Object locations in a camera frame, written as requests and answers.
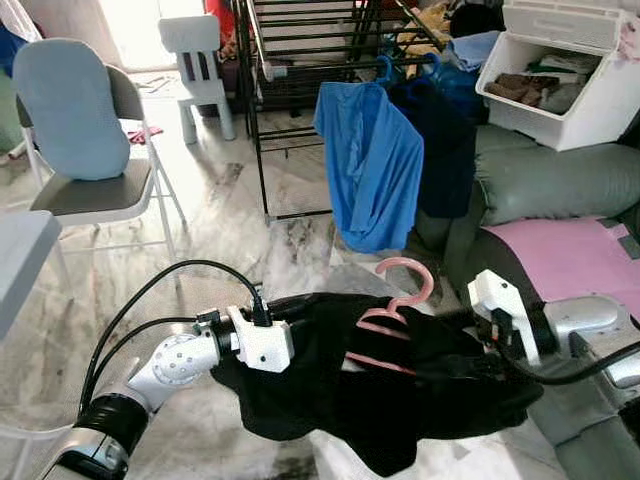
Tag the pink clothes hanger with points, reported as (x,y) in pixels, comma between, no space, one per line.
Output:
(427,280)

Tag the black garment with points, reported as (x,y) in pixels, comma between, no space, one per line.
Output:
(330,400)

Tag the blue clothes hanger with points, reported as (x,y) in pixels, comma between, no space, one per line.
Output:
(383,70)

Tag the pink mat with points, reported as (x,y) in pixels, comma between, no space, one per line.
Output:
(570,260)

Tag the navy garment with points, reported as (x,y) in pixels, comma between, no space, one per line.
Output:
(445,150)

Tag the blue shirt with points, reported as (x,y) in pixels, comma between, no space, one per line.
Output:
(370,170)

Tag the white storage bin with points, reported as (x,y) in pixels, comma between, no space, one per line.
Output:
(600,110)

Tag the brown folded clothes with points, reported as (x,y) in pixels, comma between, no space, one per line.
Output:
(520,90)

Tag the light blue cloth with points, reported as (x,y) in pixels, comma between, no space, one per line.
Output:
(472,50)

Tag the black drying rack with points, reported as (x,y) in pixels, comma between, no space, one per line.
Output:
(300,90)

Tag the mustard garment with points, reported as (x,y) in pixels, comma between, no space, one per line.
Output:
(428,22)

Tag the light blue kid chair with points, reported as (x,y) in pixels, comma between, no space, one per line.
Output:
(200,90)

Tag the pink cloth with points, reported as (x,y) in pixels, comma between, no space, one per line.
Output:
(145,133)

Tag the red garment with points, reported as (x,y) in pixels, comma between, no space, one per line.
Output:
(222,25)

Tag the grey folding chair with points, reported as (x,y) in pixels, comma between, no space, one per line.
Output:
(95,195)

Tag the blue cushion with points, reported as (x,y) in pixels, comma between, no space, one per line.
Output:
(70,110)

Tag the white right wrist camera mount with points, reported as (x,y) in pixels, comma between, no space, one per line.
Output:
(495,295)

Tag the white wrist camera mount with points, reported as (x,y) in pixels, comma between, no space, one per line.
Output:
(262,345)
(495,295)

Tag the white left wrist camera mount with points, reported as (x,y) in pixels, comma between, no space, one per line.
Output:
(262,345)

